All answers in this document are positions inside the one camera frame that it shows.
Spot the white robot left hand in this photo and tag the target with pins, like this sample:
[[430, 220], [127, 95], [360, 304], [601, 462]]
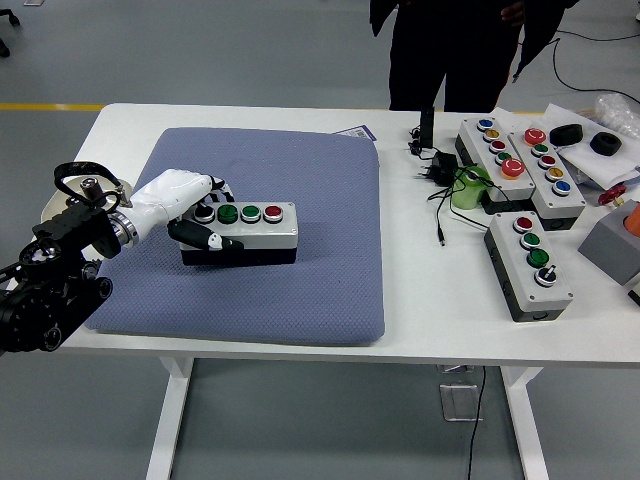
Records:
[[165, 195]]

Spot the person's left hand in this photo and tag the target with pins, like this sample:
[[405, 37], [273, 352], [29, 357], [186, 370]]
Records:
[[512, 10]]

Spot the grey four-button control box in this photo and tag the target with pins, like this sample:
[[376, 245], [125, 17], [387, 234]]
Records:
[[270, 240], [545, 300]]

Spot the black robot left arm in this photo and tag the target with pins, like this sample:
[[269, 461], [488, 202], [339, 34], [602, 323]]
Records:
[[50, 300]]

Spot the five-button box, blue end button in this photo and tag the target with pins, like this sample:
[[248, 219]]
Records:
[[475, 140]]

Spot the five-button box, red mushroom button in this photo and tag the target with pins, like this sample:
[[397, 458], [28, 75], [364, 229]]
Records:
[[524, 157]]

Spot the grey block with orange button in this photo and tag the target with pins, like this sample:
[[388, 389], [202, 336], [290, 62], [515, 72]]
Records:
[[605, 245]]

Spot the beige tape roll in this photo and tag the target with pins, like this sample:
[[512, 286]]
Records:
[[72, 177]]

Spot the white paper sheet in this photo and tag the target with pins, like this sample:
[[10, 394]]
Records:
[[510, 117]]

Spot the clear plastic bag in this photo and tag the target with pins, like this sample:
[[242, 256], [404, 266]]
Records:
[[612, 107]]

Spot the black upright device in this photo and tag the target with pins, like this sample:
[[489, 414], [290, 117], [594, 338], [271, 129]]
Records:
[[426, 130]]

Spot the blue-grey padded mat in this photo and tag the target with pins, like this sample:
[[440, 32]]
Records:
[[275, 300]]

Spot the black power adapter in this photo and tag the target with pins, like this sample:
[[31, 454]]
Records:
[[444, 162]]

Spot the white paper bag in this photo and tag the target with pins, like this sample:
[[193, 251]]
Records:
[[590, 165]]

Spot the green tape roll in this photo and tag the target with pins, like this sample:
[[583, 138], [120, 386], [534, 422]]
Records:
[[467, 195]]

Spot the purple label card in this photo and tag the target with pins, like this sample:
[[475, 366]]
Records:
[[357, 132]]

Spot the red knob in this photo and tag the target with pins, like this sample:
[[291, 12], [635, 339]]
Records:
[[612, 195]]

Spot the black office chair base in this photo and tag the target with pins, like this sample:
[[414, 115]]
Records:
[[5, 49]]

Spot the white table leg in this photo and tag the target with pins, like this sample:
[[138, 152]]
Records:
[[167, 425], [525, 425]]

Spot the metal floor socket plate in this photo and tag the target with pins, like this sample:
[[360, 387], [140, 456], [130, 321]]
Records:
[[457, 402]]

